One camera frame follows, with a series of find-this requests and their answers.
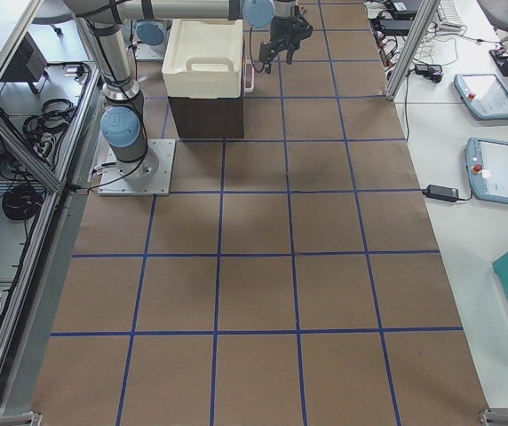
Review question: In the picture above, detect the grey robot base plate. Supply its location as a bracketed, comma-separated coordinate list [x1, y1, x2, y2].
[97, 139, 176, 196]

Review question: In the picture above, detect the blue teach pendant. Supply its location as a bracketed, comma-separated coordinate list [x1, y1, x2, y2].
[454, 74, 508, 120]
[465, 137, 508, 204]

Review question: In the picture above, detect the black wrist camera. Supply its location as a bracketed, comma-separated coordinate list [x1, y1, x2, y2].
[258, 41, 276, 64]

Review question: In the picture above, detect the black coiled cable bundle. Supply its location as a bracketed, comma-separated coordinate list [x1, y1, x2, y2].
[1, 184, 42, 223]

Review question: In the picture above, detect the lower blue teach pendant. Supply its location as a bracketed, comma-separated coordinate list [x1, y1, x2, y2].
[465, 137, 508, 204]

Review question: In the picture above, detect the upper blue teach pendant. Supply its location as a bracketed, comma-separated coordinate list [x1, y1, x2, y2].
[454, 74, 508, 120]

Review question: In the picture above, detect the dark brown wooden cabinet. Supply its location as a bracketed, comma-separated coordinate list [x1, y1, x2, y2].
[168, 97, 244, 139]

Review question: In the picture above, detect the aluminium frame post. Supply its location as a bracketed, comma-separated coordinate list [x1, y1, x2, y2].
[385, 0, 441, 101]

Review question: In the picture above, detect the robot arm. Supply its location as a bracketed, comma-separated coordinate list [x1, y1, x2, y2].
[66, 1, 313, 190]
[134, 20, 171, 61]

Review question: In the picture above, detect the aluminium frame rail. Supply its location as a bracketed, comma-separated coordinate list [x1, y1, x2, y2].
[0, 107, 64, 193]

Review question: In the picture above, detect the grey electronics box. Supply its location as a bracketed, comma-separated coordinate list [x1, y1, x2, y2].
[0, 32, 48, 94]

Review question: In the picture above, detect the white plastic tray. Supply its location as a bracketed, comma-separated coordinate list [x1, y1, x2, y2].
[162, 20, 243, 99]

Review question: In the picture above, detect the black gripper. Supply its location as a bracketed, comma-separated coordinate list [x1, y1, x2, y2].
[260, 15, 313, 75]

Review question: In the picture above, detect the black power adapter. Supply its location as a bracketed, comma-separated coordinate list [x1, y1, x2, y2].
[422, 185, 460, 202]

